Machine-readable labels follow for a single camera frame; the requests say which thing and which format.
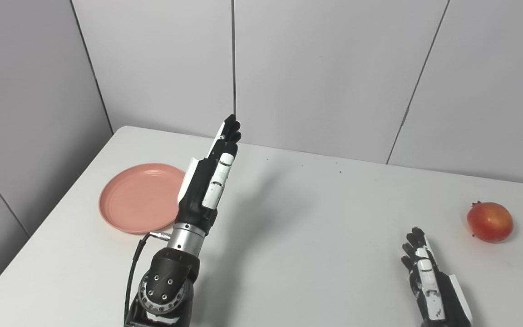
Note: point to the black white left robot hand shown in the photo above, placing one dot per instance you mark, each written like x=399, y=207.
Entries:
x=198, y=190

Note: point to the pink round plate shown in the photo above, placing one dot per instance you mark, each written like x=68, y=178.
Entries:
x=141, y=197

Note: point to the red pomegranate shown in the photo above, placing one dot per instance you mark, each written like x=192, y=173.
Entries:
x=490, y=221

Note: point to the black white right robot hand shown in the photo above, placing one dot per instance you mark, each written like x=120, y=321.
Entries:
x=447, y=304

